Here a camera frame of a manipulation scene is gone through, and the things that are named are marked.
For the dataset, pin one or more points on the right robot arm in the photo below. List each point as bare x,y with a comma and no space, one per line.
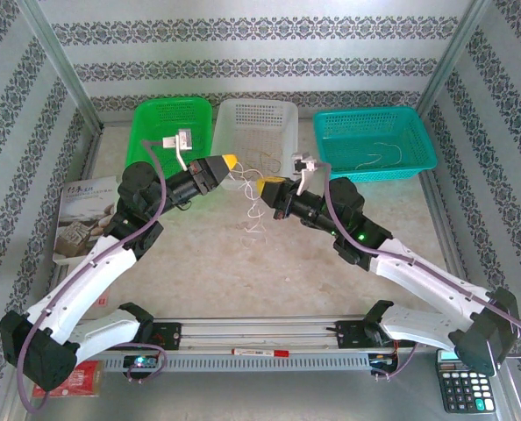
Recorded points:
418,276

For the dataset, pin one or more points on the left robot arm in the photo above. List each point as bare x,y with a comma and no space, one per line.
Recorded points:
89,272

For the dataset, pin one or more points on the white plastic basket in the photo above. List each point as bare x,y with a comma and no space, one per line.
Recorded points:
254,123

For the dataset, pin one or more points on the book with landscape cover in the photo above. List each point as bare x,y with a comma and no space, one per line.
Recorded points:
85,210

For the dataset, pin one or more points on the green plastic basket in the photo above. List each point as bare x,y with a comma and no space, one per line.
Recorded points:
173,114

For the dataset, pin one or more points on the teal plastic basket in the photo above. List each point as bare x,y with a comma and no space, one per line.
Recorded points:
370,127

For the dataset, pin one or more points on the red and white marker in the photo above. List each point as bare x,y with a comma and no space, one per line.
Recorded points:
260,351

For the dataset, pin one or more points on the small circuit board with lights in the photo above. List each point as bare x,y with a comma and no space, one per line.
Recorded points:
141,362

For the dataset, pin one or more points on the red packet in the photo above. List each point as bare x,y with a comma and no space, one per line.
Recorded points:
85,377

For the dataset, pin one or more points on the black calculator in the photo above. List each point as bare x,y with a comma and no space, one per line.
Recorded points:
462,390

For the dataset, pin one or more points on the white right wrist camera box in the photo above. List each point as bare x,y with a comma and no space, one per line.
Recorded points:
306,166

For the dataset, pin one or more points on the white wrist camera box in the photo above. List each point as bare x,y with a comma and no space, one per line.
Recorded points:
306,166
183,139

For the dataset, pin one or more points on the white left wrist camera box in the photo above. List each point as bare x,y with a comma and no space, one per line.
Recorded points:
183,139

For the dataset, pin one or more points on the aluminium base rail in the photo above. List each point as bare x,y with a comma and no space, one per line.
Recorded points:
251,326

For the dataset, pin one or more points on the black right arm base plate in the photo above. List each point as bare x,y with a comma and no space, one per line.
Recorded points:
350,335

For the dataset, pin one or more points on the aluminium frame post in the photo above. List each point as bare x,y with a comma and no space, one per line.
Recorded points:
54,48
453,52

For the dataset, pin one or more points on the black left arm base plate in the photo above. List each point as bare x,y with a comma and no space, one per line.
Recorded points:
170,335

